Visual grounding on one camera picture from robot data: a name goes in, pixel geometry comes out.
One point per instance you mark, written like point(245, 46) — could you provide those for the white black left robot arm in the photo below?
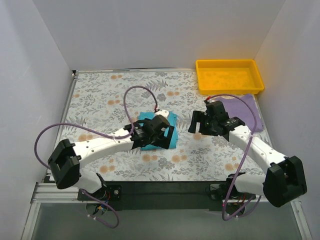
point(68, 160)

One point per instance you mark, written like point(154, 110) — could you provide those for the floral patterned table mat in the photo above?
point(104, 101)

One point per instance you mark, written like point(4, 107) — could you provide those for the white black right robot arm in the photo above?
point(284, 177)

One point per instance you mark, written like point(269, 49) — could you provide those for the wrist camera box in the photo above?
point(162, 115)
point(209, 100)

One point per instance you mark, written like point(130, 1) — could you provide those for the aluminium table frame rail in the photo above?
point(58, 215)

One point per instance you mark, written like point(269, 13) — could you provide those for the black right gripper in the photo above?
point(200, 121)

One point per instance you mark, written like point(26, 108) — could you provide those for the folded purple t shirt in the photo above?
point(242, 109)

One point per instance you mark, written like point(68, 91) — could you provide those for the teal t shirt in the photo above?
point(172, 118)

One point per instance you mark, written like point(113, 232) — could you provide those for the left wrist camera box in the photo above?
point(162, 115)

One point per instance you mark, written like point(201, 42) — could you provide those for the yellow plastic tray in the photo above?
point(228, 76)

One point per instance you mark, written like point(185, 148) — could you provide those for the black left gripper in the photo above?
point(164, 136)

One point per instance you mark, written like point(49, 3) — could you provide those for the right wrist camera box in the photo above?
point(209, 100)

